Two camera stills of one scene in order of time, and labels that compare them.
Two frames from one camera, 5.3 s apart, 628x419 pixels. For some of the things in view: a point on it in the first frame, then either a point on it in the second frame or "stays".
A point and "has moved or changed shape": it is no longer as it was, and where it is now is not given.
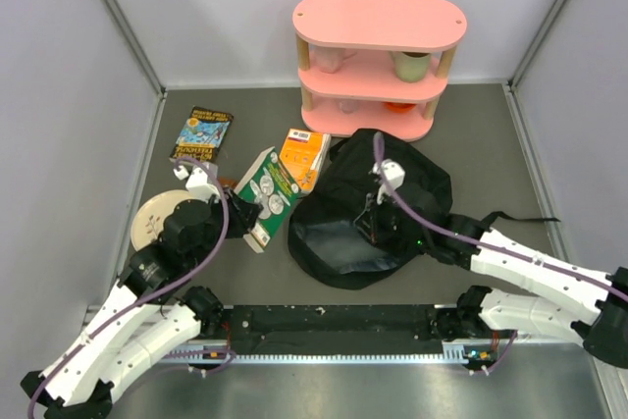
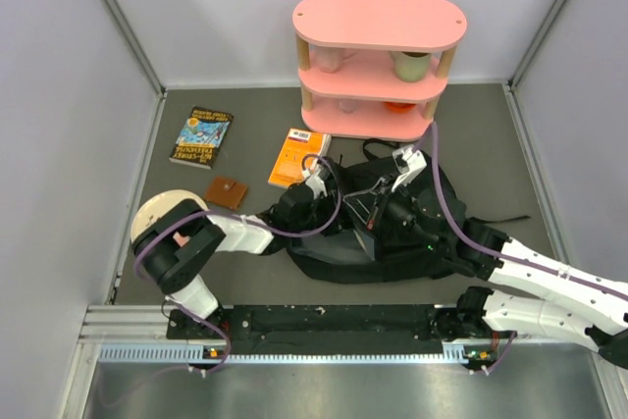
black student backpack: x=323 y=235 has moved or changed shape
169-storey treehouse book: x=202 y=134 stays
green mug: x=410 y=67 stays
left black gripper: x=243 y=216 -> x=330 y=203
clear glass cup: x=348 y=106 stays
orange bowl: x=399 y=108 stays
